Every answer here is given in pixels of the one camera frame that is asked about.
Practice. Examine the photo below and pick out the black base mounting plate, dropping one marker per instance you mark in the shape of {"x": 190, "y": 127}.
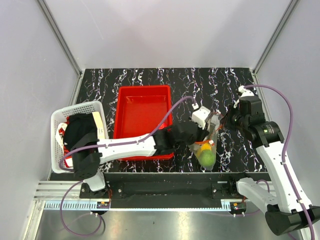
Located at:
{"x": 168, "y": 190}

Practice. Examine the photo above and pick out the black cloth in basket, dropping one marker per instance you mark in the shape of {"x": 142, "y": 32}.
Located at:
{"x": 81, "y": 130}

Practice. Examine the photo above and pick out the clear zip top bag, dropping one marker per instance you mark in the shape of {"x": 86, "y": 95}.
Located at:
{"x": 213, "y": 126}

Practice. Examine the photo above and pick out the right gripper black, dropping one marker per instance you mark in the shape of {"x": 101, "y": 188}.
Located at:
{"x": 225, "y": 120}

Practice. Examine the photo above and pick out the red fake apple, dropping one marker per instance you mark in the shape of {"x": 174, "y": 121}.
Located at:
{"x": 163, "y": 125}

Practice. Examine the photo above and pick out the white plastic basket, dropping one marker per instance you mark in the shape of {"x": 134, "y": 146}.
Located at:
{"x": 59, "y": 118}

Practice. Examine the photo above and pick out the red plastic tray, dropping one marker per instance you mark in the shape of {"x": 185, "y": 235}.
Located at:
{"x": 140, "y": 109}

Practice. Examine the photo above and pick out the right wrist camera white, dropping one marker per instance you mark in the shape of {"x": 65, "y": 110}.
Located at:
{"x": 243, "y": 92}

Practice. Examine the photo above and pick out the green fake custard apple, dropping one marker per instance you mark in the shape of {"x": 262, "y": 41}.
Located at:
{"x": 207, "y": 158}

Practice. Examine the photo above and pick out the yellow fake lemon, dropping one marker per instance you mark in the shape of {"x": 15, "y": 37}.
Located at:
{"x": 205, "y": 146}

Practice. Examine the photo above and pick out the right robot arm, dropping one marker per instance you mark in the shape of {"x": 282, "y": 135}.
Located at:
{"x": 290, "y": 209}

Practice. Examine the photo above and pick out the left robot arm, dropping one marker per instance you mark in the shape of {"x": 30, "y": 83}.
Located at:
{"x": 89, "y": 152}

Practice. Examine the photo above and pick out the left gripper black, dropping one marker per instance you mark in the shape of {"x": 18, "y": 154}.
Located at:
{"x": 202, "y": 133}

